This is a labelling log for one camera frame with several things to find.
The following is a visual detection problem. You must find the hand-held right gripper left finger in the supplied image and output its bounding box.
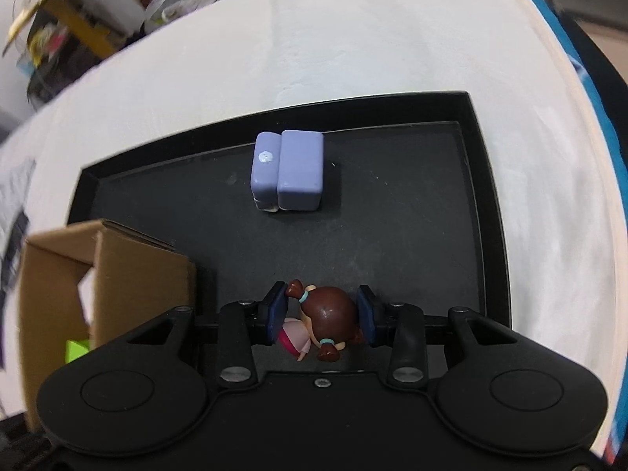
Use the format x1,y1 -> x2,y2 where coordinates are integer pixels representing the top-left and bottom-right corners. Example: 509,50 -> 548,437
125,281 -> 290,388

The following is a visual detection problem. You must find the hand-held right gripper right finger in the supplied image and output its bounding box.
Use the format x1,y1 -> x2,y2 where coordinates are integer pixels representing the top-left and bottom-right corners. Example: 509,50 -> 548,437
356,283 -> 523,388

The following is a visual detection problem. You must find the brown-haired doll figure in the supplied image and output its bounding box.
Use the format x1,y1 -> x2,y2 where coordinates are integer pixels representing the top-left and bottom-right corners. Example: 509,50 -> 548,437
277,279 -> 365,364

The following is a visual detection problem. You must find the black tray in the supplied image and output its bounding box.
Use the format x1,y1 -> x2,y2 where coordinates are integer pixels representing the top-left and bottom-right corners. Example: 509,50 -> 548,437
66,91 -> 513,378

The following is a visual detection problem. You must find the brown cardboard box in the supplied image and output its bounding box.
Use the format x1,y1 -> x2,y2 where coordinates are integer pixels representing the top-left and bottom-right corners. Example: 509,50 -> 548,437
18,219 -> 197,433

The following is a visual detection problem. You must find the purple block toy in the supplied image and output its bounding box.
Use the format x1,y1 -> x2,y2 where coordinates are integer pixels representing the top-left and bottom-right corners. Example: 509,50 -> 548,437
250,130 -> 325,213

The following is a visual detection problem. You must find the green hexagonal box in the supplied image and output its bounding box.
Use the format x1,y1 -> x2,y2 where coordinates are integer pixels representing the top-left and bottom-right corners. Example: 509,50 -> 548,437
64,338 -> 92,366

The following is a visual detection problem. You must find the black garment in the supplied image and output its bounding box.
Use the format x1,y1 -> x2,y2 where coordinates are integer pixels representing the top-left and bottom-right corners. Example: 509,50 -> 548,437
0,208 -> 31,295

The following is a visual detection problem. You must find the white bed sheet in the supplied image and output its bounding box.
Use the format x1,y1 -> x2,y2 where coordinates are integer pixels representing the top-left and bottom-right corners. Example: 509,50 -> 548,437
0,0 -> 620,462

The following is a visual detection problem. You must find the grey garment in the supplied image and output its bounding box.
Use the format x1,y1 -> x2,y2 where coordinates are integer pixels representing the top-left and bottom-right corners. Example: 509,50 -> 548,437
0,157 -> 37,226

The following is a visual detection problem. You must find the yellow and white carton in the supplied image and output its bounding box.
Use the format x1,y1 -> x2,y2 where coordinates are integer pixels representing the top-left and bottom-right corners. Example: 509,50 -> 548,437
2,0 -> 148,60

